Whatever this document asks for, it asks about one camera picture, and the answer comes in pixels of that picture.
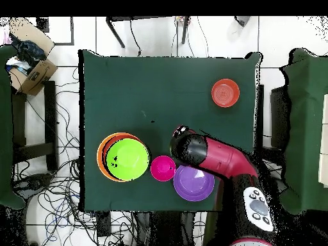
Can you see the small orange bowl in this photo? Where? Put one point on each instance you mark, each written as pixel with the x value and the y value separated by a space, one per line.
pixel 225 92

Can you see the dark green table cloth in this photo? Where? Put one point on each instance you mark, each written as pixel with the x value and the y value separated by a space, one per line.
pixel 166 89

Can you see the pink bowl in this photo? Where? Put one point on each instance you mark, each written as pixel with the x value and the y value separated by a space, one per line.
pixel 163 168

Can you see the cardboard box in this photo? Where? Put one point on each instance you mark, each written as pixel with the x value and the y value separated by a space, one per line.
pixel 38 74

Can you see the black metal table frame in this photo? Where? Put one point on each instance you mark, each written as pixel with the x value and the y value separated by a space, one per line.
pixel 115 32

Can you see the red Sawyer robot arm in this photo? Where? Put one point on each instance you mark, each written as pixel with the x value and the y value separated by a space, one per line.
pixel 223 159

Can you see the purple bowl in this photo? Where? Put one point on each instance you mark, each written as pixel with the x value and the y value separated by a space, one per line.
pixel 192 185

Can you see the black bench stand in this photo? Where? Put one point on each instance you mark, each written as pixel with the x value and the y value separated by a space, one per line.
pixel 50 123

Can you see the black chair base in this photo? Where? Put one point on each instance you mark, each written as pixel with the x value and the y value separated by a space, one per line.
pixel 33 183

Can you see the green covered table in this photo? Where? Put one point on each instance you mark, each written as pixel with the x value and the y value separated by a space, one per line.
pixel 6 128
pixel 302 128

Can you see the large orange bowl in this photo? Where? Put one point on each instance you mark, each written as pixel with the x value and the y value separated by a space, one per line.
pixel 99 156

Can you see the green bowl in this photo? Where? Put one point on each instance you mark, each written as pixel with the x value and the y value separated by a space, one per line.
pixel 130 159

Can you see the person's foot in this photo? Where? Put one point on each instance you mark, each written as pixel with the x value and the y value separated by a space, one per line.
pixel 242 20

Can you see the wide red bowl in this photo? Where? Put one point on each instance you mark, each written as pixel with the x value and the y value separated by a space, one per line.
pixel 104 156

